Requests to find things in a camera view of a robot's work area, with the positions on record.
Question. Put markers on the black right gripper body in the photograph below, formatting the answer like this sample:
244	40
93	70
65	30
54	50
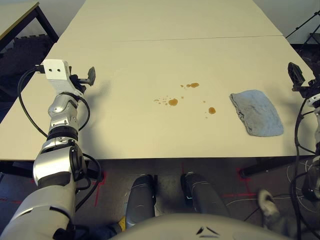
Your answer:
308	91

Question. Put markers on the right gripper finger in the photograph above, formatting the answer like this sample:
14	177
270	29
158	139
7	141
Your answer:
296	74

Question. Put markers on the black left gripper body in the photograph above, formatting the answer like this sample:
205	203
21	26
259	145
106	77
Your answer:
78	83

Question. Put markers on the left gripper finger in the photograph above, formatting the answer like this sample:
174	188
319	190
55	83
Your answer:
92	76

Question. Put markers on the blue terry cloth rag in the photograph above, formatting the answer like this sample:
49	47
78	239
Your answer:
257	112

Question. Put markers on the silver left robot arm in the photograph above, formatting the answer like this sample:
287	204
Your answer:
53	165

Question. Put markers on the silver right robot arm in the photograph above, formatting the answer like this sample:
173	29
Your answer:
317	136

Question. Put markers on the black tripod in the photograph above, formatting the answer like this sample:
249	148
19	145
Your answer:
314	38

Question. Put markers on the black foam floor mat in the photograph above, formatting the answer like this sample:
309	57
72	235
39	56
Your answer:
30	55

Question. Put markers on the thin brown liquid streak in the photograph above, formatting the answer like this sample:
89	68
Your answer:
156	100

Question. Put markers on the large round brown puddle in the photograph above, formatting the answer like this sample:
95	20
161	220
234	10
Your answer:
173	101

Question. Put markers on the black metal table foot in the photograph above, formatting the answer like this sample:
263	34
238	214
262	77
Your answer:
262	168
92	175

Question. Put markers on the small round brown puddle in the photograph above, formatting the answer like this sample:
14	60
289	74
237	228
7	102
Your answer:
212	110

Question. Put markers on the elongated brown puddle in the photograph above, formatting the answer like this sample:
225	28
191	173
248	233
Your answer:
194	85

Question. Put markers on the grey bystander shoe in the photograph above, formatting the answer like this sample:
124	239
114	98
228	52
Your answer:
267	203

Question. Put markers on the grey left robot leg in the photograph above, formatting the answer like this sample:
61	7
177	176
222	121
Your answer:
140	197

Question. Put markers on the grey robot leg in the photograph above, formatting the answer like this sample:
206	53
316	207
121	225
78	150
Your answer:
202	197
140	197

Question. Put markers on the grey right robot leg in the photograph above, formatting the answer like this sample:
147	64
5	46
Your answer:
202	197

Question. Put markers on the grey robot torso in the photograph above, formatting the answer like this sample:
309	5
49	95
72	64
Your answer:
200	228

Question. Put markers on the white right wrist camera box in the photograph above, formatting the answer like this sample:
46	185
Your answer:
314	101

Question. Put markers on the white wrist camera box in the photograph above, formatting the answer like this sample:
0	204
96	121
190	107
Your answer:
314	101
56	71

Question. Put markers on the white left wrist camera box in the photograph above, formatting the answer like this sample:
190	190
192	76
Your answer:
56	71

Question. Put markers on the side table with black frame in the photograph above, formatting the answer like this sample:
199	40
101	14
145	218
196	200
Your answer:
15	17

